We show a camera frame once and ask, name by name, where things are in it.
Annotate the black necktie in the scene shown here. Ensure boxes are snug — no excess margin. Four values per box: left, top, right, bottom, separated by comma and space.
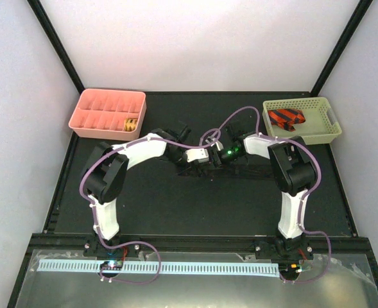
176, 164, 275, 180

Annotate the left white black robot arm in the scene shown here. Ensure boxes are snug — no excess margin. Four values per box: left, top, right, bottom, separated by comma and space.
79, 128, 210, 256

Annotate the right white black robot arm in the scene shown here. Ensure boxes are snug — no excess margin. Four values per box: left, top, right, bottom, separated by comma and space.
207, 133, 320, 259

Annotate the orange navy striped tie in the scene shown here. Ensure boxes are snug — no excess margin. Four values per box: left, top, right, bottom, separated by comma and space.
268, 108, 306, 132

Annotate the yellow black rolled tie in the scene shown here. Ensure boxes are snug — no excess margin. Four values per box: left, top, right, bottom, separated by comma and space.
123, 118, 138, 132

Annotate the green perforated plastic basket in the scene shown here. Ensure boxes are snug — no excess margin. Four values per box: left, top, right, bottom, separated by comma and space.
262, 97, 342, 145

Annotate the pink compartment organizer box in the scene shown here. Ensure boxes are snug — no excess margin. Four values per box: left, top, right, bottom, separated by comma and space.
69, 89, 146, 141

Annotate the clear acrylic sheet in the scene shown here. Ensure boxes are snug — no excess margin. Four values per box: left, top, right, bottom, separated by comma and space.
9, 250, 378, 307

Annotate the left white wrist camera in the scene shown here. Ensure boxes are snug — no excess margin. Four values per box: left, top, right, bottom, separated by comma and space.
185, 148, 209, 163

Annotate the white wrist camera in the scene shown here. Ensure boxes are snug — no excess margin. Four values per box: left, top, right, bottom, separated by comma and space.
185, 148, 209, 163
205, 136, 223, 151

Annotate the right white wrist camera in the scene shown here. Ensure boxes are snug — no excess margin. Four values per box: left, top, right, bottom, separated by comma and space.
205, 136, 223, 151

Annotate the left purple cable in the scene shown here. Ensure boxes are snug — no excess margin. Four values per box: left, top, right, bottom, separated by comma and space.
79, 128, 223, 286

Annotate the purple cable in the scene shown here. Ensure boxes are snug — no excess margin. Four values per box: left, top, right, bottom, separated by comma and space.
200, 105, 333, 286
79, 128, 223, 286

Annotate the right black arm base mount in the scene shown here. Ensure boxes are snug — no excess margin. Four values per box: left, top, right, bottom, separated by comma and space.
254, 237, 313, 262

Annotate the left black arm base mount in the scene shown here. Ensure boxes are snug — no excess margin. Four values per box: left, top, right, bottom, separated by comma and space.
83, 235, 142, 260

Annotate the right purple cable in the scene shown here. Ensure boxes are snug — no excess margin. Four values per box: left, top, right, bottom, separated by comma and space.
200, 105, 333, 286

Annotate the light blue slotted cable duct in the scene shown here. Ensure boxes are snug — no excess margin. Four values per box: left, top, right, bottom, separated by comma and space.
37, 259, 280, 278

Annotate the right black frame post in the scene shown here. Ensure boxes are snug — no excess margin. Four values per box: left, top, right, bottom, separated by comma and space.
310, 0, 373, 97

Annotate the black frame post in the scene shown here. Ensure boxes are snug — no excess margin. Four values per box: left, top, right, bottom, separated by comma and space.
310, 0, 373, 97
27, 0, 85, 94

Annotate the left black frame post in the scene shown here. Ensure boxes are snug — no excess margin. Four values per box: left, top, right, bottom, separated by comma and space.
27, 0, 85, 94

